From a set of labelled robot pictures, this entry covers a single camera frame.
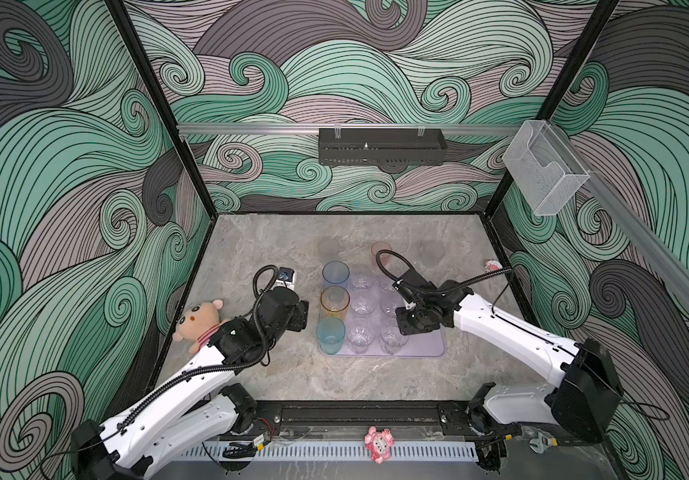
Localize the clear glass cup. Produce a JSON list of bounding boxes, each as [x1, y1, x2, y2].
[[349, 271, 375, 290], [347, 320, 375, 355], [349, 290, 376, 317], [380, 325, 408, 356], [380, 291, 405, 318], [377, 273, 400, 292], [419, 240, 446, 268]]

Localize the teal translucent cup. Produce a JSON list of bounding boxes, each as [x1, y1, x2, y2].
[[316, 317, 346, 355]]

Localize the yellow translucent cup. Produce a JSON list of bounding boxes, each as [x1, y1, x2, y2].
[[320, 285, 350, 320]]

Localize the blue translucent cup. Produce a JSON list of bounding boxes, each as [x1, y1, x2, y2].
[[322, 260, 350, 289]]

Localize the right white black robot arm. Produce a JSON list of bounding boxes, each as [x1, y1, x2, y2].
[[378, 265, 623, 447]]

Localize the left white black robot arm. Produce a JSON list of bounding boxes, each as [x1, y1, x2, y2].
[[70, 265, 310, 479]]

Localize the lilac plastic tray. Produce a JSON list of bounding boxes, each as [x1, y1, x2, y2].
[[318, 278, 446, 358]]

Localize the frosted clear cup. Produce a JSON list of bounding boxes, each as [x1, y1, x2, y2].
[[318, 237, 342, 263]]

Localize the pink translucent cup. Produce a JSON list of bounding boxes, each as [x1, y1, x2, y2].
[[370, 241, 391, 258]]

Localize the small pink white toy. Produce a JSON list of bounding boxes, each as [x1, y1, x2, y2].
[[484, 260, 502, 272]]

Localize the bear plush toy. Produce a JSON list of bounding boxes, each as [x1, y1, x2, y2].
[[172, 299, 224, 355]]

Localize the pink flower toy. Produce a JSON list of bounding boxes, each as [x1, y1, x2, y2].
[[364, 426, 395, 464]]

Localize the silver adjustable wrench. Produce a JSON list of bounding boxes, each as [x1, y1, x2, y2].
[[529, 436, 557, 454]]

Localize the white slotted cable duct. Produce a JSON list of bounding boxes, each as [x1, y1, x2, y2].
[[176, 441, 478, 463]]

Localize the black wall-mounted rack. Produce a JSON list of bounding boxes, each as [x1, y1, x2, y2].
[[318, 127, 448, 168]]

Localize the clear acrylic wall box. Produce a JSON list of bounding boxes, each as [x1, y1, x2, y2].
[[502, 120, 589, 217]]

